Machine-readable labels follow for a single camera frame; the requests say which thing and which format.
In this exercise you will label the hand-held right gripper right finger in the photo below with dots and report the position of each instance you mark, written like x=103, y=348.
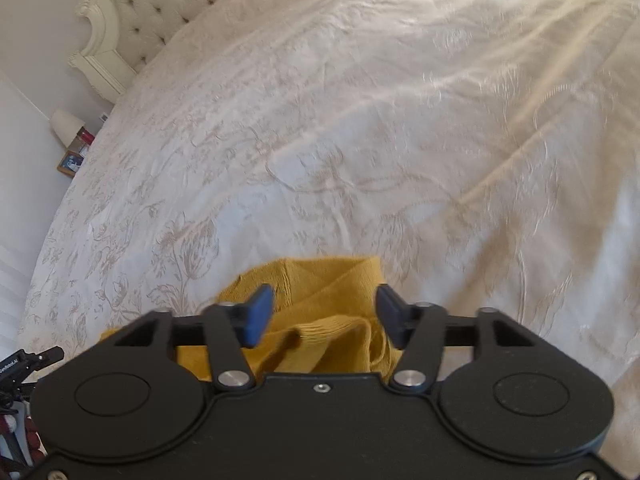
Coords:
x=392, y=317

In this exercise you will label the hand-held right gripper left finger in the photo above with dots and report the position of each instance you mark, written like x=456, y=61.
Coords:
x=256, y=317

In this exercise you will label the white table lamp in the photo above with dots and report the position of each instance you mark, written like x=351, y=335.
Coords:
x=66, y=125

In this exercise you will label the yellow knit sweater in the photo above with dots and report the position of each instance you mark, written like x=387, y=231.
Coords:
x=320, y=285

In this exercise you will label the cream tufted headboard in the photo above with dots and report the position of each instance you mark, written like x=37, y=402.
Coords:
x=135, y=15

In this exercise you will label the wooden picture frame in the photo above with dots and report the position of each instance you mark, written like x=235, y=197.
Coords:
x=70, y=162

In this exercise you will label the white floral bedspread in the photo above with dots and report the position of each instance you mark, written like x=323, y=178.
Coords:
x=375, y=135

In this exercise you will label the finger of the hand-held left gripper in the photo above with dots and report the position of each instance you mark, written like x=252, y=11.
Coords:
x=47, y=356

